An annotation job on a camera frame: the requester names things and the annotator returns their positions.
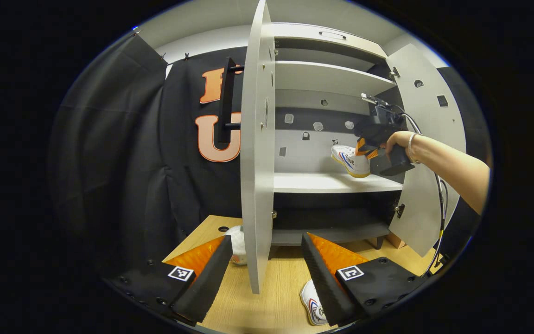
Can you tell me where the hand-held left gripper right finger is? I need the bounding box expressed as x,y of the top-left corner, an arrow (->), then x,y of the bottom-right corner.
301,232 -> 427,328

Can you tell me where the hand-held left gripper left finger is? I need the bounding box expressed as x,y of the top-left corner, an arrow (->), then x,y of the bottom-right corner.
109,234 -> 234,324

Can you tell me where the white striped canvas shoe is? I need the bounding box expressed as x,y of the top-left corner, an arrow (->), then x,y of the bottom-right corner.
299,278 -> 330,327
331,143 -> 372,179

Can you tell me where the white grey shoe cabinet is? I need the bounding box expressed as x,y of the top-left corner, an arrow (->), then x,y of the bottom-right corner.
272,22 -> 404,246

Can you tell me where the white rounded object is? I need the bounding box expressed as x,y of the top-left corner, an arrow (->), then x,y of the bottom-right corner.
225,225 -> 248,266

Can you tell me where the small brown box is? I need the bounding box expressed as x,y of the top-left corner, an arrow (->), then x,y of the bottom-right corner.
386,232 -> 407,250

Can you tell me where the black backdrop cloth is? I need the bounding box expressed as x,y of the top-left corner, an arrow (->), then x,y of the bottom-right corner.
49,32 -> 249,279

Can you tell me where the thin white bracelet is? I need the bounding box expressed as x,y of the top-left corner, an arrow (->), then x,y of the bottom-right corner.
407,132 -> 421,164

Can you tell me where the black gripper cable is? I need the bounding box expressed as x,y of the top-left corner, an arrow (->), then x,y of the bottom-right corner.
399,106 -> 448,276

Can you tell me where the black foam door handle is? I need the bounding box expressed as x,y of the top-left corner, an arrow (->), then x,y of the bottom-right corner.
217,57 -> 245,144

